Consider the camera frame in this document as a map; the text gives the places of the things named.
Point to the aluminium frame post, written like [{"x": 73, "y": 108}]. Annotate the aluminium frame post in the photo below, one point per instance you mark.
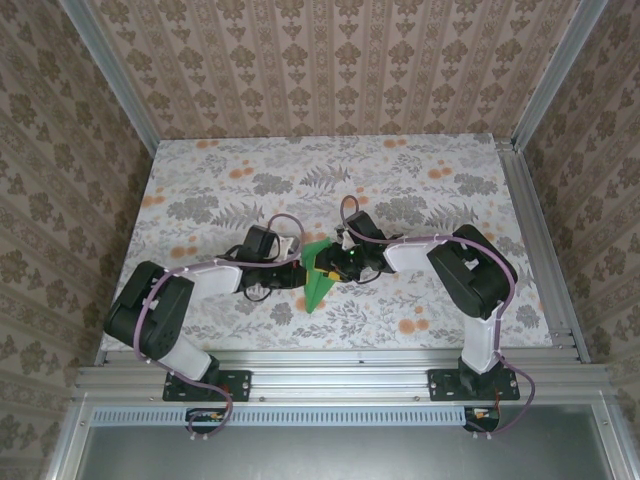
[
  {"x": 550, "y": 75},
  {"x": 115, "y": 80}
]

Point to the small black connector board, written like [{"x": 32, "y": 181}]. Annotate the small black connector board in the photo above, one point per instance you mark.
[
  {"x": 482, "y": 417},
  {"x": 205, "y": 417}
]

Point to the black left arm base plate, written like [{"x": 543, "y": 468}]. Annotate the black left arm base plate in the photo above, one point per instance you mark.
[{"x": 235, "y": 385}]

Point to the green paper sheet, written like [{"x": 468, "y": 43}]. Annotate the green paper sheet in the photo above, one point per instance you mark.
[{"x": 315, "y": 295}]

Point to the long aluminium base rail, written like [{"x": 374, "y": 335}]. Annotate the long aluminium base rail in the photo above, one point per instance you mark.
[{"x": 350, "y": 380}]

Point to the grey metal panel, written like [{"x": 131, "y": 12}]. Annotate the grey metal panel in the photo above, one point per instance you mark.
[{"x": 325, "y": 455}]

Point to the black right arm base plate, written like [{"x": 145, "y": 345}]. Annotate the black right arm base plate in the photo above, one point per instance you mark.
[{"x": 442, "y": 385}]

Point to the aluminium side rail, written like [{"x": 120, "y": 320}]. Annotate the aluminium side rail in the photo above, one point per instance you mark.
[{"x": 542, "y": 250}]

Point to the short aluminium frame rail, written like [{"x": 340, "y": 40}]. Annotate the short aluminium frame rail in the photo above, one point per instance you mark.
[
  {"x": 605, "y": 450},
  {"x": 65, "y": 450}
]

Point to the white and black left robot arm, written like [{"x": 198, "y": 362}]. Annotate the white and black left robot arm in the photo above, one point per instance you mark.
[{"x": 215, "y": 280}]

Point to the floral patterned table cover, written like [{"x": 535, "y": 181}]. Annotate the floral patterned table cover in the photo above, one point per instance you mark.
[{"x": 225, "y": 165}]

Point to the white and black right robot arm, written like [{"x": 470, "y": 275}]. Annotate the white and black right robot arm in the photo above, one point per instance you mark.
[{"x": 470, "y": 280}]

